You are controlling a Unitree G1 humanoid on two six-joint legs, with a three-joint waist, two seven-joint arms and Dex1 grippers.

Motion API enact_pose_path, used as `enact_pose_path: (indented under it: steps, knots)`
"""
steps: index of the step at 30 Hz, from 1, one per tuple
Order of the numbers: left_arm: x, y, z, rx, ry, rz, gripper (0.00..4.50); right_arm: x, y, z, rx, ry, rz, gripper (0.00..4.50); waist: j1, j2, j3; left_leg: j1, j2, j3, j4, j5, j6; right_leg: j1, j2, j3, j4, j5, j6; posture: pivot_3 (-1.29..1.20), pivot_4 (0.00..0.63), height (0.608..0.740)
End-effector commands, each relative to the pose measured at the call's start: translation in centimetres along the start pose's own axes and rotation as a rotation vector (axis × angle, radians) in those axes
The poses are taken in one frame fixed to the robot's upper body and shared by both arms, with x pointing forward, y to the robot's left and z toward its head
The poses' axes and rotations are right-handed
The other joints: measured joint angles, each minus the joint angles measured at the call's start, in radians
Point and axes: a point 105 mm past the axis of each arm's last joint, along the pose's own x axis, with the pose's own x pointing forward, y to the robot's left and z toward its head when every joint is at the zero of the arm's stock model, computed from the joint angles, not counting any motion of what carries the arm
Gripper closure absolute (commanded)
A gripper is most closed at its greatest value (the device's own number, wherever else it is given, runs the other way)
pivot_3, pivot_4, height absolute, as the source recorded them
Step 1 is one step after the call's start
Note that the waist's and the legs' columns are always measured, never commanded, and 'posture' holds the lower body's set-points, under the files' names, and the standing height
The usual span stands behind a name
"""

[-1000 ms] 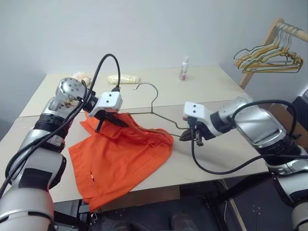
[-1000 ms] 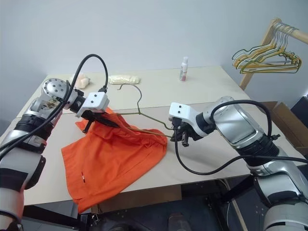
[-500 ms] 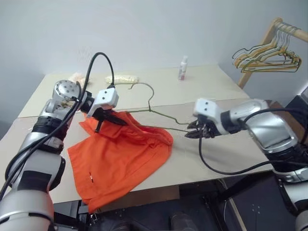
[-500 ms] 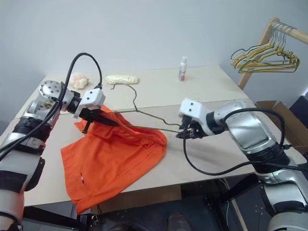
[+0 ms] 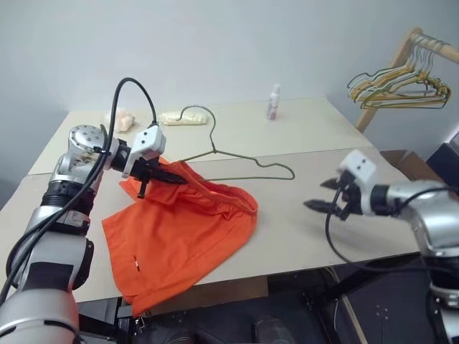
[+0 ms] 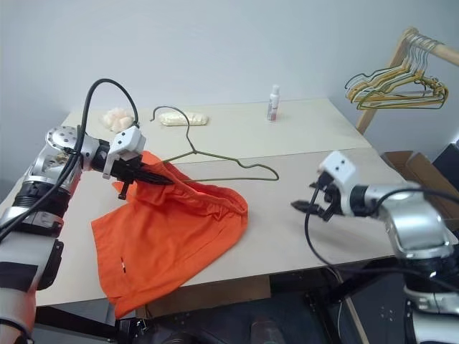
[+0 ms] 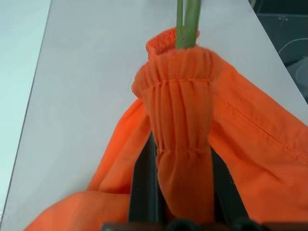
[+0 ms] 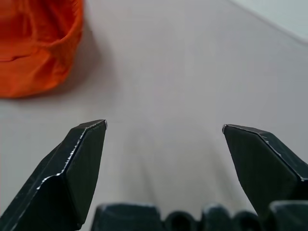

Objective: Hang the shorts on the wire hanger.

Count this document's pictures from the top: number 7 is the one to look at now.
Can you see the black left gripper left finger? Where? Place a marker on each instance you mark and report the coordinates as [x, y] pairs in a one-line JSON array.
[[144, 187]]

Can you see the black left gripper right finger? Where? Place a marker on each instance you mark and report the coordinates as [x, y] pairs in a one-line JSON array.
[[227, 197]]

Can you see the orange fabric garment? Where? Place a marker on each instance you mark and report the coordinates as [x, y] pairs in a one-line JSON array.
[[183, 108]]

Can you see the dark cabinet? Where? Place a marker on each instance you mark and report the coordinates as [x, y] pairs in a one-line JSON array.
[[284, 24]]

